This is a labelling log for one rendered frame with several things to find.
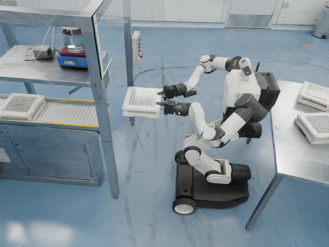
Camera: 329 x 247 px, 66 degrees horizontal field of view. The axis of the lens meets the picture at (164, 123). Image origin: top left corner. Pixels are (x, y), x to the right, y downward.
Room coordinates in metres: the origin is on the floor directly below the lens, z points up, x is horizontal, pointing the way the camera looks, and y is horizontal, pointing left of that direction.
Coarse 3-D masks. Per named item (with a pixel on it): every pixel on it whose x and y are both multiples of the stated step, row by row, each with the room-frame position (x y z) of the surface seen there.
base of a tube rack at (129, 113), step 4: (128, 112) 1.26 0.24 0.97; (132, 112) 1.26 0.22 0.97; (136, 112) 1.26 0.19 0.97; (140, 112) 1.26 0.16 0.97; (144, 112) 1.27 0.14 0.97; (148, 112) 1.27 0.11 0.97; (152, 112) 1.27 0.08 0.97; (132, 116) 1.24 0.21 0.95; (144, 116) 1.24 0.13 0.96; (148, 116) 1.24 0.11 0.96; (152, 116) 1.24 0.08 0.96; (156, 116) 1.24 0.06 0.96
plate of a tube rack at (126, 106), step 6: (144, 90) 1.45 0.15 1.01; (162, 90) 1.47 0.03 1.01; (126, 96) 1.37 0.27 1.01; (138, 96) 1.38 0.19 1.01; (156, 96) 1.39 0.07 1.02; (126, 102) 1.30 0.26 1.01; (144, 102) 1.31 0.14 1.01; (126, 108) 1.24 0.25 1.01; (132, 108) 1.24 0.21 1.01; (138, 108) 1.25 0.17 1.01; (144, 108) 1.25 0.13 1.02; (150, 108) 1.25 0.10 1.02; (156, 108) 1.26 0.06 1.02
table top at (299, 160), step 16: (288, 96) 1.75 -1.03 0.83; (272, 112) 1.52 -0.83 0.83; (288, 112) 1.53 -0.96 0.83; (304, 112) 1.55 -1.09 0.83; (320, 112) 1.56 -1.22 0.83; (272, 128) 1.35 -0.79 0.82; (288, 128) 1.35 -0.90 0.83; (288, 144) 1.19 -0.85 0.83; (304, 144) 1.20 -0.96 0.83; (320, 144) 1.21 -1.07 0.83; (288, 160) 1.05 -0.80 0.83; (304, 160) 1.06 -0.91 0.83; (320, 160) 1.06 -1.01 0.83; (288, 176) 0.93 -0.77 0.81; (304, 176) 0.93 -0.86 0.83; (320, 176) 0.94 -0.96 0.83
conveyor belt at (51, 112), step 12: (48, 108) 1.43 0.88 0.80; (60, 108) 1.44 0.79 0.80; (72, 108) 1.45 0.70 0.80; (84, 108) 1.46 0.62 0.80; (108, 108) 1.49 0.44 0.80; (36, 120) 1.30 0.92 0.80; (48, 120) 1.30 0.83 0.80; (60, 120) 1.31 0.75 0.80; (72, 120) 1.32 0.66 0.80; (84, 120) 1.33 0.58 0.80; (96, 120) 1.34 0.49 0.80
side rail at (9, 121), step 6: (0, 120) 1.24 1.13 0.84; (6, 120) 1.24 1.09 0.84; (12, 120) 1.25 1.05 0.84; (18, 120) 1.25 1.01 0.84; (24, 120) 1.25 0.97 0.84; (48, 126) 1.23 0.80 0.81; (54, 126) 1.23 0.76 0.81; (60, 126) 1.23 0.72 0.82; (66, 126) 1.23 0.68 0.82; (72, 126) 1.23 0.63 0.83; (78, 126) 1.23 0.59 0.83; (84, 126) 1.23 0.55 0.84
